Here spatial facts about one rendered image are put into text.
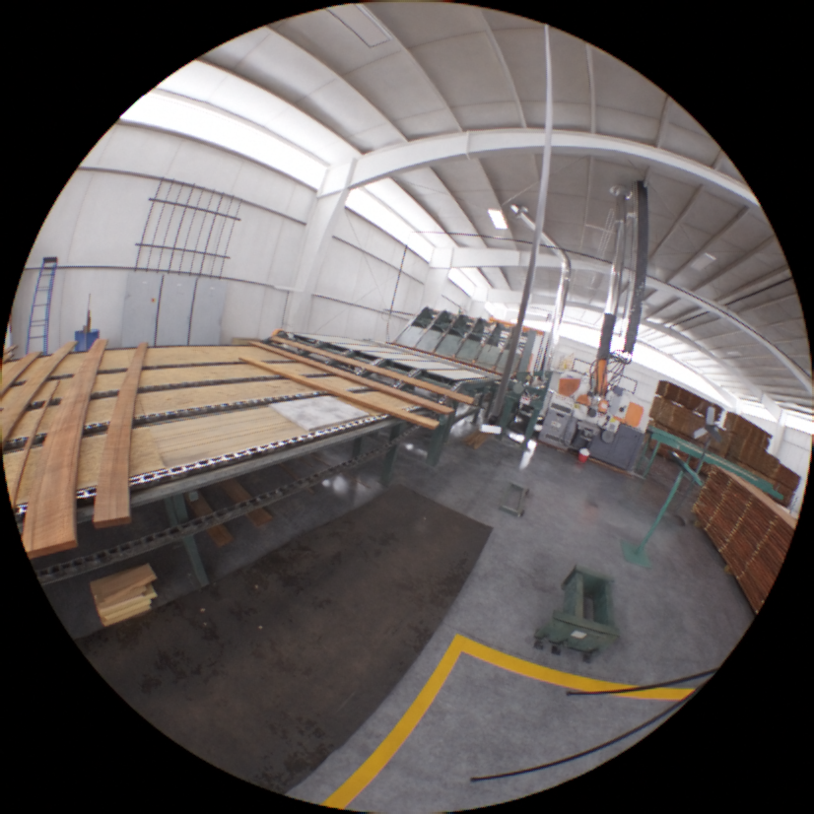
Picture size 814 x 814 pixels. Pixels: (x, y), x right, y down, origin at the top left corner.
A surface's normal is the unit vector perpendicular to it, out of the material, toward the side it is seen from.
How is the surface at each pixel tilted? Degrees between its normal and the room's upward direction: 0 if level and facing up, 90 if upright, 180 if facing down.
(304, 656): 0
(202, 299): 90
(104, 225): 90
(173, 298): 90
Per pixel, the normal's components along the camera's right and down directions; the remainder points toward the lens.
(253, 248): 0.83, 0.31
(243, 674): 0.22, -0.94
